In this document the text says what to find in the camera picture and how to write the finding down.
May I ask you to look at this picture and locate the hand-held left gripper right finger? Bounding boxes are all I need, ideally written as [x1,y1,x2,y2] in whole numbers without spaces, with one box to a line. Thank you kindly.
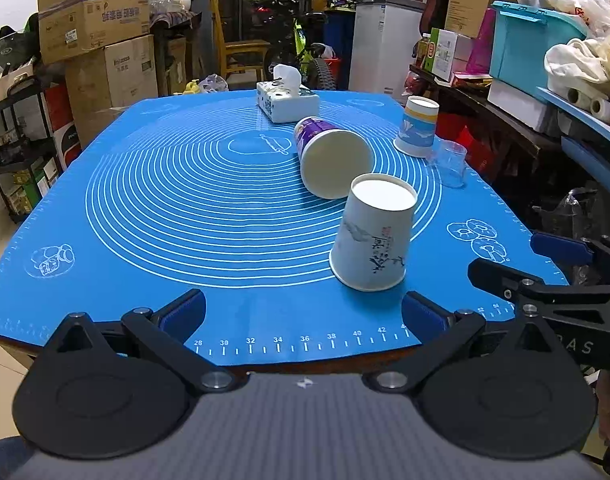
[362,290,569,396]

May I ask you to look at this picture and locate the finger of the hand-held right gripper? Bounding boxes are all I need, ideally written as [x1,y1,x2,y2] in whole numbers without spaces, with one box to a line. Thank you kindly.
[466,257,610,312]
[529,230,610,282]

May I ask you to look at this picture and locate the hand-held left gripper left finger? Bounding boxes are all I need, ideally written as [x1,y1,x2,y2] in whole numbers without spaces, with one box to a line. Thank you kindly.
[44,288,238,396]

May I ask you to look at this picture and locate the purple and white paper cup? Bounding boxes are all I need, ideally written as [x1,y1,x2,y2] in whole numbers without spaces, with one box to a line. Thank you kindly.
[292,116,375,200]

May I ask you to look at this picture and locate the white ink-painted paper cup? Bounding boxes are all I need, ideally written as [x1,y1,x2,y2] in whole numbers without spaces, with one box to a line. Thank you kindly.
[329,173,418,292]

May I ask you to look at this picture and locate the clear plastic cup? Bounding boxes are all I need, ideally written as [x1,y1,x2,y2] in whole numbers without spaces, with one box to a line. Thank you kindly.
[425,140,469,190]

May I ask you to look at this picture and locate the blue and yellow paper cup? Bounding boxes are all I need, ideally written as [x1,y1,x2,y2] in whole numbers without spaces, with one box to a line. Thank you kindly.
[393,95,440,158]

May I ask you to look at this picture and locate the blue silicone baking mat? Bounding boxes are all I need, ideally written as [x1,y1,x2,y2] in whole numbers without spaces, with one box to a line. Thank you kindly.
[0,89,569,367]

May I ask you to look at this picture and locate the dark wooden side shelf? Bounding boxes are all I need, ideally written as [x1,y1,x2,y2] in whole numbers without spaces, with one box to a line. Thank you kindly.
[409,64,563,198]

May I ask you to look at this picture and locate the white paper roll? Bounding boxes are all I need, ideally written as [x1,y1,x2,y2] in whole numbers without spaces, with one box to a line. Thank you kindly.
[565,85,593,109]
[589,96,610,124]

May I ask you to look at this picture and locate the white foam box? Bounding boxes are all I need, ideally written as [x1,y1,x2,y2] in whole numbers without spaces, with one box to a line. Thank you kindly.
[486,79,562,134]

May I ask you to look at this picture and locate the white cloth pile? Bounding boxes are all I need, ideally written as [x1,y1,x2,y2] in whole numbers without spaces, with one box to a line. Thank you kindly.
[544,30,610,87]

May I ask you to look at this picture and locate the teal plastic storage bin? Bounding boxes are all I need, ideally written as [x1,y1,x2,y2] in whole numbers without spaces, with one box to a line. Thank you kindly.
[488,0,589,99]

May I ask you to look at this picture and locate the green and white carton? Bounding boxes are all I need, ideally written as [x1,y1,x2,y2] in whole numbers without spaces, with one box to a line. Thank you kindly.
[431,28,474,83]

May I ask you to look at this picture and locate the person's dark trouser leg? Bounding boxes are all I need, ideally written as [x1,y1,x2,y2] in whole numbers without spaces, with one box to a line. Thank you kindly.
[0,435,36,480]

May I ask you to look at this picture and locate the yellow drink bottle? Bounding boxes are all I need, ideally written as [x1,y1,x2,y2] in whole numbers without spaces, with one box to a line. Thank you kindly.
[415,33,433,71]

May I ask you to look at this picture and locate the blue and white tissue box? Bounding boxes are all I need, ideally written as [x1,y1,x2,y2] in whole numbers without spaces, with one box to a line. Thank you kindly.
[255,64,320,124]

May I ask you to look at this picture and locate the white chest freezer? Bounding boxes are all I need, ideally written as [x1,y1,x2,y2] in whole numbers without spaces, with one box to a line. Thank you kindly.
[348,0,426,99]

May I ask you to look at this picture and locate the large brown cardboard box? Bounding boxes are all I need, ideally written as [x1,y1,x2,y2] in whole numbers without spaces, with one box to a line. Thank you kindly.
[65,35,160,112]

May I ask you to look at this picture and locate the wooden chair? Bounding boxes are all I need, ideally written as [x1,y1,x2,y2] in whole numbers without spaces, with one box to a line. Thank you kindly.
[209,0,274,94]

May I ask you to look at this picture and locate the black bicycle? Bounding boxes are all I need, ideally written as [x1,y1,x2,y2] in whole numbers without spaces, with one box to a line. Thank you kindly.
[237,0,344,92]

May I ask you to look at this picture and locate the open printed cardboard box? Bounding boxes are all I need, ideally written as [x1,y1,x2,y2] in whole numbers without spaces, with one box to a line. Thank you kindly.
[37,0,152,65]

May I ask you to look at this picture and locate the black helmet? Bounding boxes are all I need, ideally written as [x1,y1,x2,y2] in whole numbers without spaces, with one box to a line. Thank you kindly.
[0,25,36,67]

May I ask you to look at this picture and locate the black wire shelf rack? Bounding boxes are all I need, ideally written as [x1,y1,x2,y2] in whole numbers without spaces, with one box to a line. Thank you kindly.
[0,77,62,226]

